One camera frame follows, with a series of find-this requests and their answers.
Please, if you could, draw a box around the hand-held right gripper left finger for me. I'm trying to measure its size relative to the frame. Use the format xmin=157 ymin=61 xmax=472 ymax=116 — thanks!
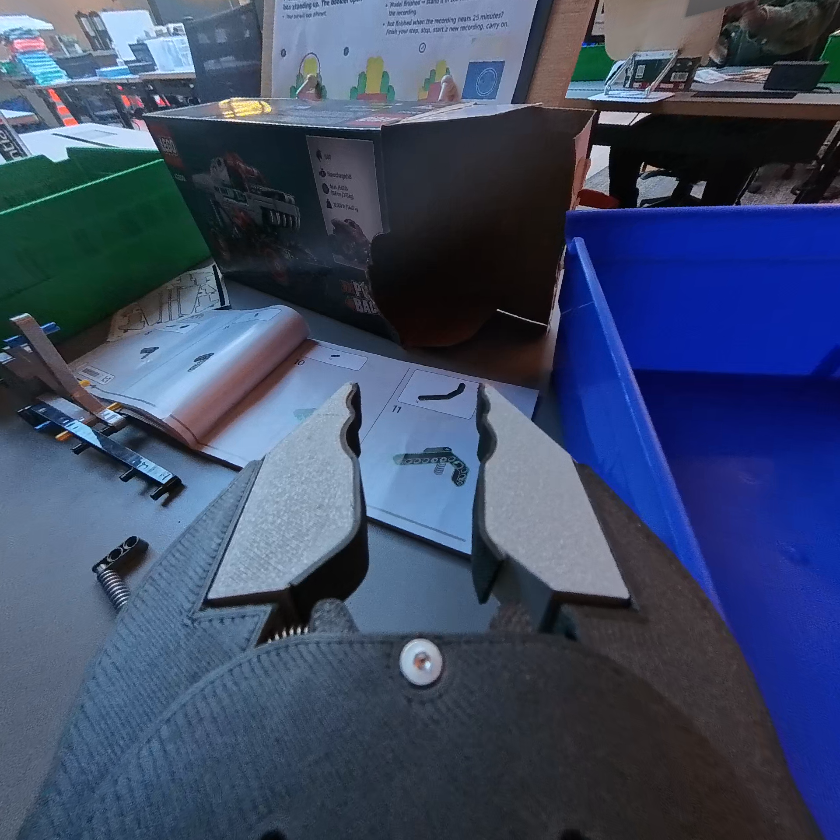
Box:
xmin=205 ymin=383 xmax=370 ymax=632

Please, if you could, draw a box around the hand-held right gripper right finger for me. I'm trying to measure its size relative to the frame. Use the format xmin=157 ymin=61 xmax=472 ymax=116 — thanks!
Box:
xmin=470 ymin=383 xmax=632 ymax=635

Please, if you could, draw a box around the lego beam assembly with pins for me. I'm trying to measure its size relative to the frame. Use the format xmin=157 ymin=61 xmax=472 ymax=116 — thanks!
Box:
xmin=0 ymin=313 xmax=185 ymax=505

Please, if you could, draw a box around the small lego beam with spring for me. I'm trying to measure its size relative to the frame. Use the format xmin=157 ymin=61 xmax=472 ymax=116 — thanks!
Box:
xmin=92 ymin=536 xmax=150 ymax=611

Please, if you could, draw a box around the dark lego set box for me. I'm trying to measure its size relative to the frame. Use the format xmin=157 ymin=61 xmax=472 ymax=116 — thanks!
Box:
xmin=143 ymin=97 xmax=598 ymax=349

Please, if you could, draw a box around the open instruction booklet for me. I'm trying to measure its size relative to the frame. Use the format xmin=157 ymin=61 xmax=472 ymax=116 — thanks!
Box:
xmin=69 ymin=303 xmax=540 ymax=557

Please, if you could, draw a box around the blue plastic bin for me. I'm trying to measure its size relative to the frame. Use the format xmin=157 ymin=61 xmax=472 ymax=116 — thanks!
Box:
xmin=551 ymin=205 xmax=840 ymax=840

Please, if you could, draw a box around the sticker sheet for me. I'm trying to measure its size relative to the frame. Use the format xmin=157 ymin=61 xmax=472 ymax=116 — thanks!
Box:
xmin=105 ymin=266 xmax=232 ymax=345

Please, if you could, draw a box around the green plastic bin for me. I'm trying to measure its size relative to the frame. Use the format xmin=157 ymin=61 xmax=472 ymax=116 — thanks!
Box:
xmin=0 ymin=146 xmax=212 ymax=342

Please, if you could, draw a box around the white bin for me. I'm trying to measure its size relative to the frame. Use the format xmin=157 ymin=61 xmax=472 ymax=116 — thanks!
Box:
xmin=13 ymin=122 xmax=160 ymax=164

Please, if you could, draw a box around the wooden table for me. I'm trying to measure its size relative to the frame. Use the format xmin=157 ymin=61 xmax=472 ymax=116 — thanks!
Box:
xmin=567 ymin=66 xmax=840 ymax=122

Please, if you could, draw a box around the clear acrylic stand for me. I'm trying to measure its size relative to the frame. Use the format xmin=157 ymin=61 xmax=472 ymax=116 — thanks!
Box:
xmin=602 ymin=49 xmax=681 ymax=99

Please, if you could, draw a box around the black crate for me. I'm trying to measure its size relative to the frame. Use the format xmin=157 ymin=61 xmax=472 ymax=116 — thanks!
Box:
xmin=182 ymin=2 xmax=265 ymax=105

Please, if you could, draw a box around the instruction poster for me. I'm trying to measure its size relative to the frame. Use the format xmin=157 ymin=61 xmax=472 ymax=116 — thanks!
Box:
xmin=261 ymin=0 xmax=555 ymax=105

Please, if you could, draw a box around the black flat device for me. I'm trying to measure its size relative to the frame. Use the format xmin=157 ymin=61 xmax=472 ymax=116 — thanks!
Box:
xmin=763 ymin=60 xmax=830 ymax=93

